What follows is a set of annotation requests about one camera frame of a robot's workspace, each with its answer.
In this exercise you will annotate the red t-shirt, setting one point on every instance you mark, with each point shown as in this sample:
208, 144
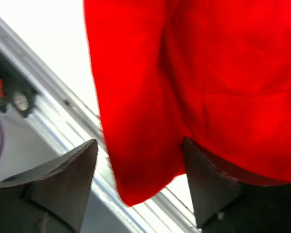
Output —
217, 71

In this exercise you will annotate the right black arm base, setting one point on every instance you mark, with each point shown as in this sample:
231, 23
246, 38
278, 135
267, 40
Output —
15, 88

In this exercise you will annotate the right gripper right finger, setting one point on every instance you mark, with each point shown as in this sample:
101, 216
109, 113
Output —
229, 199

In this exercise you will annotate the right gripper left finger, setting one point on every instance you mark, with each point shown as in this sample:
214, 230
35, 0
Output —
52, 197

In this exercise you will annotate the aluminium mounting rail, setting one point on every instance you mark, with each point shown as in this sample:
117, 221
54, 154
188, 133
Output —
64, 121

